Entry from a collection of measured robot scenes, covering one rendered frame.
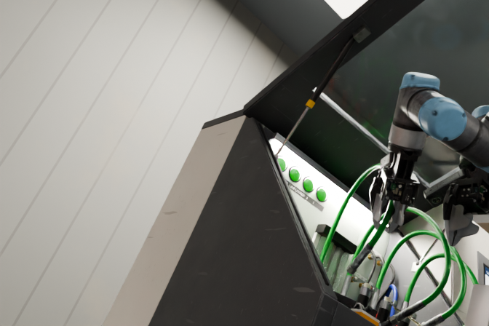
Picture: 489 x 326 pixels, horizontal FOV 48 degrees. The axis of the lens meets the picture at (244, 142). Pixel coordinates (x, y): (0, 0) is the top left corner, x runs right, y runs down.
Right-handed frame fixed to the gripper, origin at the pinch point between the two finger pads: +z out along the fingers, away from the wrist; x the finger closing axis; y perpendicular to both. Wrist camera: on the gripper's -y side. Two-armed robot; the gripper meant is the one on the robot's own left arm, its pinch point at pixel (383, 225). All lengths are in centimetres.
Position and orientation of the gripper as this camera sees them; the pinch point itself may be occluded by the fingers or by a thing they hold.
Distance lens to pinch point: 130.4
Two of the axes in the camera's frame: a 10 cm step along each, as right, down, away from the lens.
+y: -0.9, 3.0, -9.5
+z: -1.4, 9.4, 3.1
